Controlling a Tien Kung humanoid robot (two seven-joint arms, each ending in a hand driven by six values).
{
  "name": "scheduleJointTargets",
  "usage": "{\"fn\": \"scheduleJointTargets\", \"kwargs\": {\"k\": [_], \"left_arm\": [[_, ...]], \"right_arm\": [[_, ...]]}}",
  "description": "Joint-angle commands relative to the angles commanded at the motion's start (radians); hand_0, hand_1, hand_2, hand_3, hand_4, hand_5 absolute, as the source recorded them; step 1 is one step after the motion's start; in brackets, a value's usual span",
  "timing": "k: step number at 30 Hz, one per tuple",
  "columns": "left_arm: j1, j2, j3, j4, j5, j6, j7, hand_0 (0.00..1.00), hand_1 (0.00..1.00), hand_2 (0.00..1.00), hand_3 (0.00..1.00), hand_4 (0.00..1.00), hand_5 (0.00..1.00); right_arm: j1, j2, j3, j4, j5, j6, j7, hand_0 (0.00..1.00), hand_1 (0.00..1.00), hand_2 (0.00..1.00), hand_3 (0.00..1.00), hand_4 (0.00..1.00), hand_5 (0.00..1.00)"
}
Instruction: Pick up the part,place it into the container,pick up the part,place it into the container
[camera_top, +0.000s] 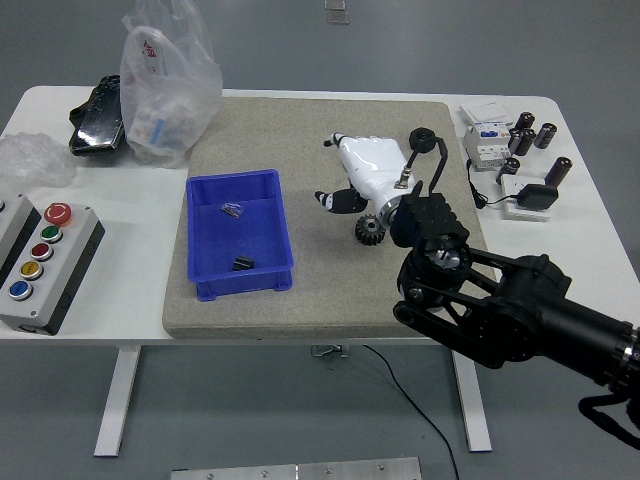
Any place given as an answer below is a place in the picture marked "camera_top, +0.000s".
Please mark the grey five-button control box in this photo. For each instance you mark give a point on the grey five-button control box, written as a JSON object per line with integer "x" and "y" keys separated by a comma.
{"x": 65, "y": 270}

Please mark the black cylindrical capacitor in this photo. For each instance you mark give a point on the black cylindrical capacitor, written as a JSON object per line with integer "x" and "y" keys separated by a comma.
{"x": 509, "y": 169}
{"x": 559, "y": 170}
{"x": 545, "y": 136}
{"x": 525, "y": 121}
{"x": 525, "y": 144}
{"x": 513, "y": 140}

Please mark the black glossy pouch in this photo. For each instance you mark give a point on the black glossy pouch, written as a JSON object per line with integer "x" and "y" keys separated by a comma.
{"x": 97, "y": 120}

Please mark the small clear screw bag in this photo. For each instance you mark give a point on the small clear screw bag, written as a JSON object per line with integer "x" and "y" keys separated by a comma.
{"x": 231, "y": 210}

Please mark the white circuit breaker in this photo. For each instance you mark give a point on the white circuit breaker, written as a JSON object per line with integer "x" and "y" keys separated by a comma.
{"x": 482, "y": 145}

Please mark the blue plastic box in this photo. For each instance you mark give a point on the blue plastic box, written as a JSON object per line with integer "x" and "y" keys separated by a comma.
{"x": 235, "y": 235}

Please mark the metal under-table bracket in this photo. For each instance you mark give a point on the metal under-table bracket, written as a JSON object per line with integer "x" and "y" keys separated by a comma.
{"x": 327, "y": 351}

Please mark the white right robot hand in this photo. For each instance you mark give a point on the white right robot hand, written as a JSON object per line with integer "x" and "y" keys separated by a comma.
{"x": 372, "y": 165}

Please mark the small black gear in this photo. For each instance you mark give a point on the small black gear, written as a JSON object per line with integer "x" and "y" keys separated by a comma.
{"x": 243, "y": 264}

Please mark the large black gear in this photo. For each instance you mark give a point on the large black gear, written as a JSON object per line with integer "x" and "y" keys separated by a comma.
{"x": 369, "y": 235}

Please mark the grey-brown mat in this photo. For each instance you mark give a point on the grey-brown mat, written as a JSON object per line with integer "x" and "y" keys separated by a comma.
{"x": 300, "y": 150}

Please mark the silver metal plate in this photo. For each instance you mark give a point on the silver metal plate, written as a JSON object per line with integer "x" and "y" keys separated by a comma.
{"x": 300, "y": 471}

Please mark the small black nut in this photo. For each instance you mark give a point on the small black nut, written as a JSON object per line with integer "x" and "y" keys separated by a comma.
{"x": 422, "y": 136}

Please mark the black power adapter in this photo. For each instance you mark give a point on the black power adapter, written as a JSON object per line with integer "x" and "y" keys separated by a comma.
{"x": 537, "y": 196}

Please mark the crumpled clear bubble wrap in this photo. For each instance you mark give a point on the crumpled clear bubble wrap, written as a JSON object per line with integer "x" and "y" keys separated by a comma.
{"x": 30, "y": 160}

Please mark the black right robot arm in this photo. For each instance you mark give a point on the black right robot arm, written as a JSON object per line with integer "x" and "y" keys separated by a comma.
{"x": 525, "y": 300}

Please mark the white table leg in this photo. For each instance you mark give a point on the white table leg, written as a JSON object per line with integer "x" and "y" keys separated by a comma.
{"x": 117, "y": 400}
{"x": 475, "y": 410}

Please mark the clear plastic bag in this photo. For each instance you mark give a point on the clear plastic bag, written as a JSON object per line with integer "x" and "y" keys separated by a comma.
{"x": 170, "y": 100}

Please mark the small floor fixture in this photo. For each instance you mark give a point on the small floor fixture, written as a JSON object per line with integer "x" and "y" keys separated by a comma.
{"x": 338, "y": 18}
{"x": 335, "y": 4}

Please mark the white power socket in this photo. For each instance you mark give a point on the white power socket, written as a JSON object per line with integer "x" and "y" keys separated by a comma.
{"x": 512, "y": 210}

